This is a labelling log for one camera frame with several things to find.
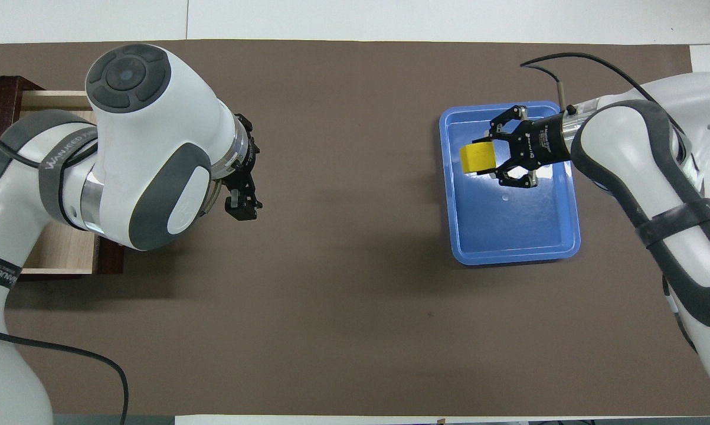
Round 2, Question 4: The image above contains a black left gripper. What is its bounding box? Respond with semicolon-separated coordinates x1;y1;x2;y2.
221;112;264;222

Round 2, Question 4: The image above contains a yellow block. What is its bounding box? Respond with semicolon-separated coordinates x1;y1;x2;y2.
459;142;499;176

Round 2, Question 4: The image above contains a wooden drawer with dark front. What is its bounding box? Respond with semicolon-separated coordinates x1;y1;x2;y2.
17;90;125;278

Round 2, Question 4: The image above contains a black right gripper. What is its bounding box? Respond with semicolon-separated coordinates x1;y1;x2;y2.
487;104;574;190

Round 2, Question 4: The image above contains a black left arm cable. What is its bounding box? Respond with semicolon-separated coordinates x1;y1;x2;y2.
0;126;130;425

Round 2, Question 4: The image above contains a blue plastic tray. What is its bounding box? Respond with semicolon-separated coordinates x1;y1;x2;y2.
439;101;582;266

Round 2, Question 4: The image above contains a brown table mat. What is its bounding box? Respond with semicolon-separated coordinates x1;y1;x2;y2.
0;39;710;417

